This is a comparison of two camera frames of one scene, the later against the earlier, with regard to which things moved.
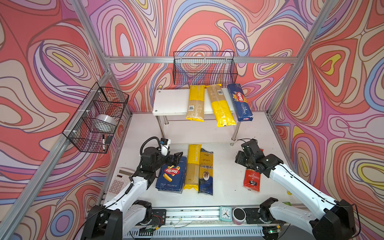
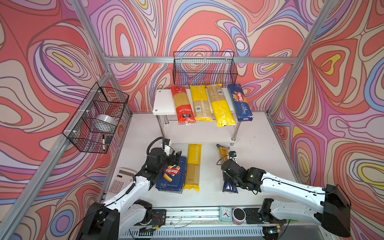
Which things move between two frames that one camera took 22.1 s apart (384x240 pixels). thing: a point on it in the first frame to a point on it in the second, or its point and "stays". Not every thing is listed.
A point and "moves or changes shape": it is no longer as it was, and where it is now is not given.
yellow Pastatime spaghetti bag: x=192 y=169 stays
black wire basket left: x=92 y=127 stays
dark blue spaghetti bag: x=205 y=184 to x=229 y=185
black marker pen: x=103 y=142 stays
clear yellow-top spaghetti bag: x=195 y=110 moves or changes shape
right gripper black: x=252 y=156 to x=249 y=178
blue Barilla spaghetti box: x=243 y=111 stays
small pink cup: x=239 y=215 stays
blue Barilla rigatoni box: x=171 y=179 stays
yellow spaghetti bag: x=224 y=116 stays
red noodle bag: x=252 y=179 moves or changes shape
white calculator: x=120 y=179 stays
